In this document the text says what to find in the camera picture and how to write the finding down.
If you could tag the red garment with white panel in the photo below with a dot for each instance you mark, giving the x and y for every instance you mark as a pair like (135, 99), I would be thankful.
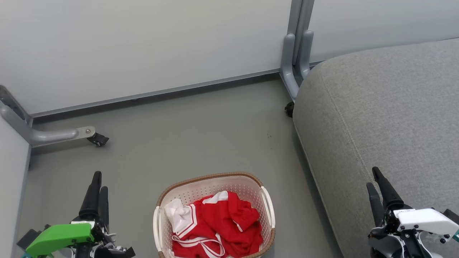
(238, 216)

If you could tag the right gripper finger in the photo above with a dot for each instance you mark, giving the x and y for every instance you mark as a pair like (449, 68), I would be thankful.
(376, 209)
(389, 195)

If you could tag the white woven-rim laundry basket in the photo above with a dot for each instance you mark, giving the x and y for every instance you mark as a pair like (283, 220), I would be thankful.
(211, 184)

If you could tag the long grey partition leg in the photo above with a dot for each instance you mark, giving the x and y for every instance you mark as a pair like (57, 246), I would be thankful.
(46, 135)

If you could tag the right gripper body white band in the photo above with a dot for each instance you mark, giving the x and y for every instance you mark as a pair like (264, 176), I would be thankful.
(423, 219)

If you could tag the grey fabric sofa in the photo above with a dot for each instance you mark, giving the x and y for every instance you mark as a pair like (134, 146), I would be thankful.
(387, 118)

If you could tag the black caster wheel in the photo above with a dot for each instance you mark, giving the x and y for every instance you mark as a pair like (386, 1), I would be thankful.
(289, 109)
(98, 139)

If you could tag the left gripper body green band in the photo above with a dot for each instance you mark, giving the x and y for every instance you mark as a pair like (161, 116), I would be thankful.
(61, 236)

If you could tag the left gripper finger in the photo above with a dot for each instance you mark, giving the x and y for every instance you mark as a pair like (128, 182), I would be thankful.
(92, 200)
(104, 208)

